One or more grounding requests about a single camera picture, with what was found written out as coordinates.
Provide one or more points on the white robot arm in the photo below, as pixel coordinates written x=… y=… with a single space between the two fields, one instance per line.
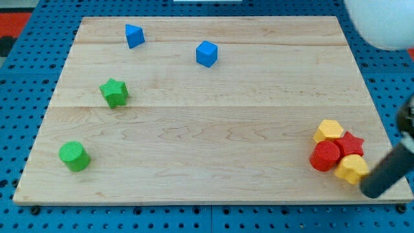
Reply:
x=384 y=24

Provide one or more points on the blue cube block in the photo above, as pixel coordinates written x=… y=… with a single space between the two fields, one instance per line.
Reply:
x=206 y=53

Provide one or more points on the wooden board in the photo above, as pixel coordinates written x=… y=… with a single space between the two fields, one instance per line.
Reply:
x=237 y=133

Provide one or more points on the green star block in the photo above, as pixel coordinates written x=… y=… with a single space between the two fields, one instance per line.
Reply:
x=114 y=92

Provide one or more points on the blue triangular prism block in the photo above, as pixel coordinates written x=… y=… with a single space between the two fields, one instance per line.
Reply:
x=134 y=36

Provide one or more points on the yellow hexagon block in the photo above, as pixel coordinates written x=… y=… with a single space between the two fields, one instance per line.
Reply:
x=328 y=130

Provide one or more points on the red cylinder block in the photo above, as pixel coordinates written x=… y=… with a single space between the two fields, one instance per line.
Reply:
x=324 y=156

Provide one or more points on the green cylinder block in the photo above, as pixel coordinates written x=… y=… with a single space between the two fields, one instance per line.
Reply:
x=74 y=156

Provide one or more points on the red star block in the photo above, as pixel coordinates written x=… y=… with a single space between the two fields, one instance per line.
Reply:
x=349 y=145

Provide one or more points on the blue perforated base mat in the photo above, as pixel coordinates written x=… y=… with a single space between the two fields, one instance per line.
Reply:
x=30 y=74

